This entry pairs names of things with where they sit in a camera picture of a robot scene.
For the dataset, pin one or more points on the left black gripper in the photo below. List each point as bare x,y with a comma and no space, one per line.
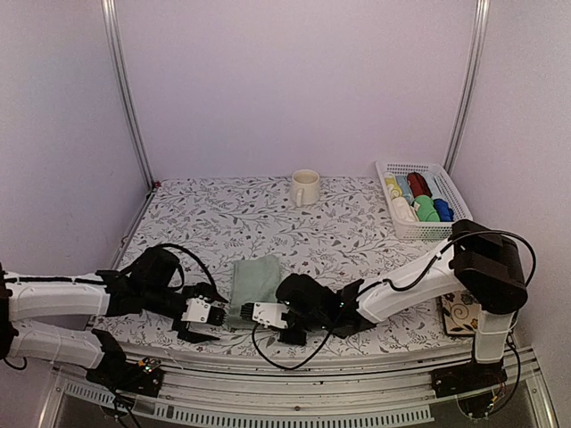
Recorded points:
204,290

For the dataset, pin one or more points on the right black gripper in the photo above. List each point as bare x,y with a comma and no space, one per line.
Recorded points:
299,339

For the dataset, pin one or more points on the mint green towel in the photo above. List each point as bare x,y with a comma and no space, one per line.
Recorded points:
252,280

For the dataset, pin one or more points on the cream white towel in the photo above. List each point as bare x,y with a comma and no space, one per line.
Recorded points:
404,211

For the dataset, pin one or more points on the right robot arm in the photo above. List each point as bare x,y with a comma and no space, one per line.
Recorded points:
485,262

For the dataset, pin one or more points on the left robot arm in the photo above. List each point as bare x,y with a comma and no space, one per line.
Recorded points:
166,279

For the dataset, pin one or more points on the floral table mat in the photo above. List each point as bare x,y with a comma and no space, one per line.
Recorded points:
346,235

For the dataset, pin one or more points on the cream ceramic mug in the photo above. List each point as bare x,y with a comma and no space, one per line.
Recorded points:
305,187

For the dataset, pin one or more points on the white plastic basket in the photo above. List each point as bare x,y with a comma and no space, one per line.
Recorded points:
441,187

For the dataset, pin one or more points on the floral square plate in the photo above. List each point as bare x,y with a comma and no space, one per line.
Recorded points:
459,311

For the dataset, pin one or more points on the yellow rolled towel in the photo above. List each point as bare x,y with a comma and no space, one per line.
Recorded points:
392,186

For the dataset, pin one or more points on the green rolled towel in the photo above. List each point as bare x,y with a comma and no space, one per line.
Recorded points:
424,207

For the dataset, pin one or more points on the light blue rolled towel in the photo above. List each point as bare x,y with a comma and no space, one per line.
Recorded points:
405,188

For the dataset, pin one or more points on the red rolled towel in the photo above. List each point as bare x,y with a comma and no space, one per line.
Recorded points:
418,185

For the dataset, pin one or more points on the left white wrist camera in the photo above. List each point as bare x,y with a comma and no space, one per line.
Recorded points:
200,311

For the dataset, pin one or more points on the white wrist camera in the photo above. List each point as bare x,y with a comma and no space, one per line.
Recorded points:
200,311
266,314

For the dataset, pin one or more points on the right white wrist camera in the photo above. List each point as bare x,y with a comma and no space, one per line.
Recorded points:
266,314

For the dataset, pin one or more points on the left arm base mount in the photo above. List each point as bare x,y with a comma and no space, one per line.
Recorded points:
144,377

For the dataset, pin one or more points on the aluminium front rail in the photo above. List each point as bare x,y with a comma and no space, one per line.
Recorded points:
368,391

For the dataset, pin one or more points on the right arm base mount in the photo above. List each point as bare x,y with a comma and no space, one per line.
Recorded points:
466,377

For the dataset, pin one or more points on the right aluminium frame post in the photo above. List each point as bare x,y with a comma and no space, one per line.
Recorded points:
475,53

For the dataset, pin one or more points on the aluminium frame post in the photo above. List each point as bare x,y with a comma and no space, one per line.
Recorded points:
112,30
475,53

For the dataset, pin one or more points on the left aluminium frame post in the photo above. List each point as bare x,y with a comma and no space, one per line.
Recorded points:
112,30

